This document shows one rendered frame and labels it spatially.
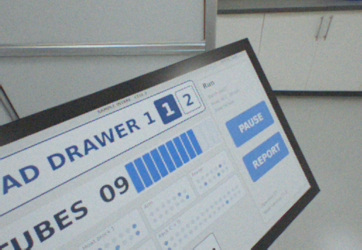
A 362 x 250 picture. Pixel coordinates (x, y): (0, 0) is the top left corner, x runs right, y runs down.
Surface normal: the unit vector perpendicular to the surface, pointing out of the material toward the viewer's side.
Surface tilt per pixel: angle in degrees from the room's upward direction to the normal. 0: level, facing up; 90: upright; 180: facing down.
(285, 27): 90
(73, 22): 90
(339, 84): 90
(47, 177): 50
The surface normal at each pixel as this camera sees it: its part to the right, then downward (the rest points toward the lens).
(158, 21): -0.11, 0.58
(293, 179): 0.44, -0.19
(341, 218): -0.05, -0.81
